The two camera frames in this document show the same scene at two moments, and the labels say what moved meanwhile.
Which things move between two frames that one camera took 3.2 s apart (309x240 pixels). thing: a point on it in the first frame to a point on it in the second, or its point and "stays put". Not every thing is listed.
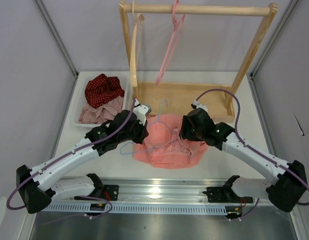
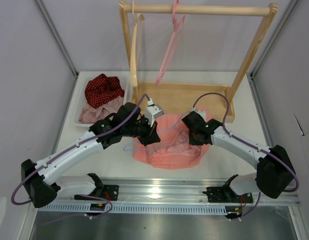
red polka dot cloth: [100, 90] stays put
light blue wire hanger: [156, 147] to [158, 149]
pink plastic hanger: [177, 25] stays put
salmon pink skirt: [163, 147] stays put
